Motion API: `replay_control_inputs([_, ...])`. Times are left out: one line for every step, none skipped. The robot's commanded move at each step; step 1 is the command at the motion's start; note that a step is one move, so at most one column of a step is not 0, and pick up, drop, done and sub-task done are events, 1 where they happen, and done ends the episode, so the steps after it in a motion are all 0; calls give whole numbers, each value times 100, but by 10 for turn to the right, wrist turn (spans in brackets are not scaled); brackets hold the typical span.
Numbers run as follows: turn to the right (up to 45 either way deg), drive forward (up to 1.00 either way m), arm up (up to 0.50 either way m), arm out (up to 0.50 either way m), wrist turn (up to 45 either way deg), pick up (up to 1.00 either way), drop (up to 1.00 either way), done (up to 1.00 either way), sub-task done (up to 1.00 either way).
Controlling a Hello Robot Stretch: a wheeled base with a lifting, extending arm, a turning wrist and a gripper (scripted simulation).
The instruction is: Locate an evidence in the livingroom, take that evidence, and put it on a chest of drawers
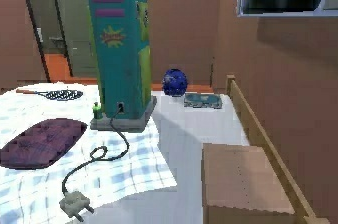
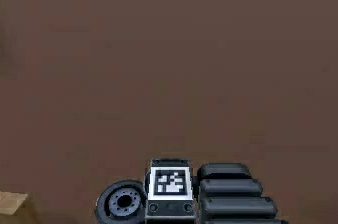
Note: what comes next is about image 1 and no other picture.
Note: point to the dark blue ball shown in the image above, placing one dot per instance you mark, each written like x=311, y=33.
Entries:
x=174, y=82

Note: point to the blue patterned book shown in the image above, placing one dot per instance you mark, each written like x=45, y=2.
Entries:
x=203, y=100

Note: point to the teal arcade machine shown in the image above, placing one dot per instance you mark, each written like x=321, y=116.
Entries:
x=122, y=60

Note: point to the small green bottle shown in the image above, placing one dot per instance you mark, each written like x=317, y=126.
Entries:
x=97, y=111

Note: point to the brown cardboard box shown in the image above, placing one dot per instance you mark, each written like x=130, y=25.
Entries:
x=240, y=180

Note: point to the grey room door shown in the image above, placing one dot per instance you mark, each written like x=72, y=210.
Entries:
x=77, y=36

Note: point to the grey power plug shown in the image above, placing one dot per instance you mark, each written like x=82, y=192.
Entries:
x=74, y=203

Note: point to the purple cushion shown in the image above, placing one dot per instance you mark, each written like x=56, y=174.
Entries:
x=40, y=142

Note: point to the blue checked blanket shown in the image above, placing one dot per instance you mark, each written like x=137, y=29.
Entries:
x=27, y=186

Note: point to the white framed window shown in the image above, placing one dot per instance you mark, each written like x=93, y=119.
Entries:
x=298, y=7

